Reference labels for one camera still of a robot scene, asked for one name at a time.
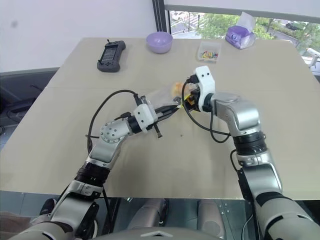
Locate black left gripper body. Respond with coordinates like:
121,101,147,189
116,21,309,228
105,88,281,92
149,106,164,139

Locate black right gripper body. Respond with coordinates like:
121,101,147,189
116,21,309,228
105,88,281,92
184,83,202,113

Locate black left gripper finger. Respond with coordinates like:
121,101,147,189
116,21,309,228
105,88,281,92
159,107,181,121
156,104,179,114

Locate yellow pineapple bun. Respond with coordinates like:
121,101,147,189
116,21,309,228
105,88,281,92
171,82,185,98

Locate clear yellow-zip plastic bag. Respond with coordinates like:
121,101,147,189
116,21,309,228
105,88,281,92
146,82,187,109

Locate clear box of coloured clips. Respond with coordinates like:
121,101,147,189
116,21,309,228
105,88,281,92
195,40,223,64

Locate purple bowl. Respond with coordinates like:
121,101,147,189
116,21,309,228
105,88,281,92
145,31,174,54

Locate purple tissue pack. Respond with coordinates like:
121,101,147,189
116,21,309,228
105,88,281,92
224,11,257,51

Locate green tree outside window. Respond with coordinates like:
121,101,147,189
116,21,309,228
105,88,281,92
196,12,241,40

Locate dark grey handheld remote controller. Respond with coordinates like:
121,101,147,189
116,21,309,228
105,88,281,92
96,38,127,74

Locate grey rounded robot leg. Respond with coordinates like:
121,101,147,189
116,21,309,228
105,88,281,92
197,199,225,239
126,198,171,231

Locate grey window top bar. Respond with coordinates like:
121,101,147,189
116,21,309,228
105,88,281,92
163,0,320,24

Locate black table leg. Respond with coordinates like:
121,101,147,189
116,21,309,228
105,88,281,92
103,197,124,236

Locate grey robot torso front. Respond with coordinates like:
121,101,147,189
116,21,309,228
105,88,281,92
94,226,224,240

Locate white device at window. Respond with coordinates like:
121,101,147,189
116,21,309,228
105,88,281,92
300,46,320,69

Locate black seat beside table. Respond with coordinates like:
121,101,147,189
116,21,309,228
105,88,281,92
0,66,61,152

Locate beige trouser leg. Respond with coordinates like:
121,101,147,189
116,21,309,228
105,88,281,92
0,211,52,232

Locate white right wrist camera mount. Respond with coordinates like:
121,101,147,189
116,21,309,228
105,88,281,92
194,65,216,113

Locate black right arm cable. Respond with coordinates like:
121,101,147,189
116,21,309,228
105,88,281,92
181,74,245,173

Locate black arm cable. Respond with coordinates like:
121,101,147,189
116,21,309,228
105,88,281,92
84,89,141,237
181,74,245,173

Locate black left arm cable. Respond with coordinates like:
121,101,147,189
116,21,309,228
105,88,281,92
84,89,141,237

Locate black window frame post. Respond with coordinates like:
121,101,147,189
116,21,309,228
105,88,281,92
151,0,172,35

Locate white cable under table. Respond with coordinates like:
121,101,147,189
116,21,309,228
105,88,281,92
240,216,254,240

